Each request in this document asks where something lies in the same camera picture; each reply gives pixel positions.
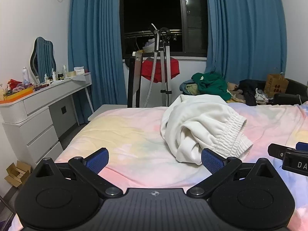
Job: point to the red cloth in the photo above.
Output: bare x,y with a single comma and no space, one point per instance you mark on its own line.
173,68

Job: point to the white tissue box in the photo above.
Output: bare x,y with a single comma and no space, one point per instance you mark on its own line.
79,71

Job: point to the grey bed frame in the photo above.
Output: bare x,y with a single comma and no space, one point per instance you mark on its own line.
103,112

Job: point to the clear pump bottle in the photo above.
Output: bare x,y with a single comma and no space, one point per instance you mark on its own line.
64,72

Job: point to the blue curtain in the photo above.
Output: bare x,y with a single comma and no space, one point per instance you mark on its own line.
96,41
243,28

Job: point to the black sofa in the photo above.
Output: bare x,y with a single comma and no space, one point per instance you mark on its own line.
294,89

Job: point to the wavy-edged mirror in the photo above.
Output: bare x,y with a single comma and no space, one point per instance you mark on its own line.
44,55

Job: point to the pastel tie-dye bed sheet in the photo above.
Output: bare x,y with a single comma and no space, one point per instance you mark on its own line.
125,134

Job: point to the white cloth on windowsill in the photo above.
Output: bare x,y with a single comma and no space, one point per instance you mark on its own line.
150,45

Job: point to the green garment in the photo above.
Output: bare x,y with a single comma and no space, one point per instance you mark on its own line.
211,84

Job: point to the white vanity desk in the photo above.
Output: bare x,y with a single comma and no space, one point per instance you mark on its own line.
36,118

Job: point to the orange tray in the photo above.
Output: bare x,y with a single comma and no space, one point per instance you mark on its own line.
18,94

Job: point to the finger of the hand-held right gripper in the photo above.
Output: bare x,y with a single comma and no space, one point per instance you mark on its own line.
276,150
302,146

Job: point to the grey-blue garment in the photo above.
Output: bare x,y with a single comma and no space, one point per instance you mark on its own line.
186,86

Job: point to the white spray bottle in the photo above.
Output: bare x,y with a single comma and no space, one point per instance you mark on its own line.
25,75

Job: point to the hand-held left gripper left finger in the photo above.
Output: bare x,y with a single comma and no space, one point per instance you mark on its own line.
97,160

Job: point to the dark window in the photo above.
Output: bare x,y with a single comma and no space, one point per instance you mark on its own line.
154,7

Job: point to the brown paper bag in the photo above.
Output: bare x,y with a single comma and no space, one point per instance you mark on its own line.
276,84

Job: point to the white pants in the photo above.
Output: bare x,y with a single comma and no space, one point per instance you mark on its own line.
204,122

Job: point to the beige cloth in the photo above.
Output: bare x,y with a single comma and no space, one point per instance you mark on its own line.
234,93

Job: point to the black garment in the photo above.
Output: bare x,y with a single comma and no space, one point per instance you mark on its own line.
249,90

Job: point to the cardboard box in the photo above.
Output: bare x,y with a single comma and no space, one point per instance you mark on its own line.
17,173

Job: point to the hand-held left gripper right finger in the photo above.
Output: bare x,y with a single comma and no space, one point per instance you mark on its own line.
212,160

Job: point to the small white bottle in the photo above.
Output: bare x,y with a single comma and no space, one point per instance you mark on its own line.
54,75

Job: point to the black and silver frame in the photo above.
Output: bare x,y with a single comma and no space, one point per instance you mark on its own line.
132,81

